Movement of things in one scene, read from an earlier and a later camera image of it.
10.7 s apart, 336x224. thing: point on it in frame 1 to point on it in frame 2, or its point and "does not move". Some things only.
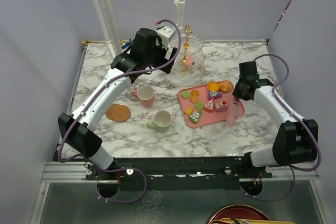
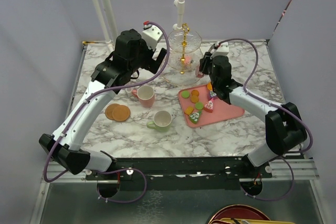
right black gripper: (237, 93) to (205, 61)
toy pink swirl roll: (189, 61) does not move
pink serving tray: (203, 107) does not move
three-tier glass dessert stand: (188, 70) does not move
